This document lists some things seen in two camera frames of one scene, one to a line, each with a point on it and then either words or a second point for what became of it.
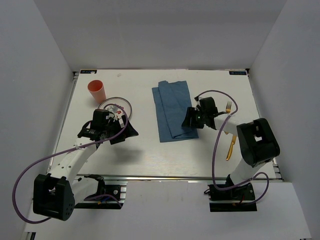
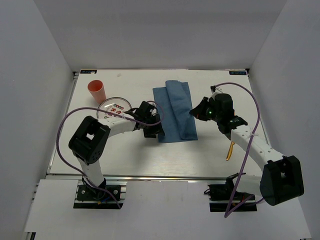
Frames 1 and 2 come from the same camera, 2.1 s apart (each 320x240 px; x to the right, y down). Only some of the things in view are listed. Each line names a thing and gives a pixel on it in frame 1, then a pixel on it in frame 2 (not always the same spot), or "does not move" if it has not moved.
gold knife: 230,150 does not move
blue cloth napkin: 171,101 does not move
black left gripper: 130,132 -> 156,129
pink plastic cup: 96,88 does not move
